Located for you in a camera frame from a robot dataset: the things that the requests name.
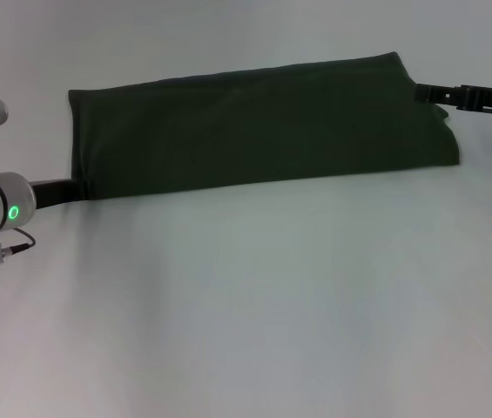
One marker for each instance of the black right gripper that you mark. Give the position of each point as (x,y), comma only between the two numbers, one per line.
(489,100)

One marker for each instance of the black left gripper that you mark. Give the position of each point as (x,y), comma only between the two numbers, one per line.
(54,193)

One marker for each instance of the dark green shirt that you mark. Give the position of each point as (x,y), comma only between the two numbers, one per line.
(263,130)

